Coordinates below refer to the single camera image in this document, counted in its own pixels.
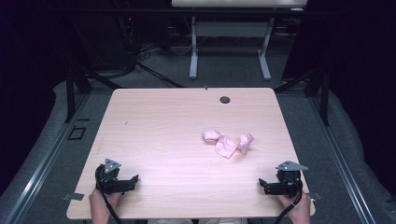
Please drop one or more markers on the black floor tape rectangle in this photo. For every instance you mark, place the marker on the black floor tape rectangle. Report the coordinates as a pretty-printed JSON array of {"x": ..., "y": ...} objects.
[{"x": 77, "y": 133}]

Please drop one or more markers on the black metal frame stand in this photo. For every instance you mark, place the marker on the black metal frame stand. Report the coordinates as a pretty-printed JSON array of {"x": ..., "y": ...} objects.
[
  {"x": 71, "y": 93},
  {"x": 323, "y": 96}
]

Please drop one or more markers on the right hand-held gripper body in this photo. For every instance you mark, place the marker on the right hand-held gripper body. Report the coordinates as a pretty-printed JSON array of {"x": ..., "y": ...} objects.
[{"x": 285, "y": 186}]

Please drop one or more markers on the grey metal table bracket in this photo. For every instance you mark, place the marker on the grey metal table bracket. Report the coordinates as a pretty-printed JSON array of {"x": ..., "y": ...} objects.
[
  {"x": 74, "y": 196},
  {"x": 315, "y": 196}
]

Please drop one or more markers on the aluminium floor rail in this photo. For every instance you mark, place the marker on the aluminium floor rail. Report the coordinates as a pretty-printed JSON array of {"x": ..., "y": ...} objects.
[
  {"x": 43, "y": 161},
  {"x": 341, "y": 161}
]

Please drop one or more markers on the person's right hand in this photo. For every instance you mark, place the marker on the person's right hand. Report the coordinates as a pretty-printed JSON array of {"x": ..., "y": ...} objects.
[{"x": 300, "y": 210}]

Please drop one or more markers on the person's left hand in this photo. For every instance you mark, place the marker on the person's left hand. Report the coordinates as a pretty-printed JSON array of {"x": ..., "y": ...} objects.
[{"x": 102, "y": 202}]

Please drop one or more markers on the large crumpled pink sock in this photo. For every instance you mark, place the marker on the large crumpled pink sock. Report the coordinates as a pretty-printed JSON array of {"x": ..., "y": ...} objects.
[{"x": 224, "y": 147}]

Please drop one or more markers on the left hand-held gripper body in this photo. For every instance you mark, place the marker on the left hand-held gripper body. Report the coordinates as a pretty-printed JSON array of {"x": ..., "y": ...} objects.
[{"x": 115, "y": 186}]

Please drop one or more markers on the small crumpled pink sock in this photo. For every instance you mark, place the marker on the small crumpled pink sock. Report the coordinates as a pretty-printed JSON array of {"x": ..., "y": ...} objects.
[{"x": 245, "y": 143}]

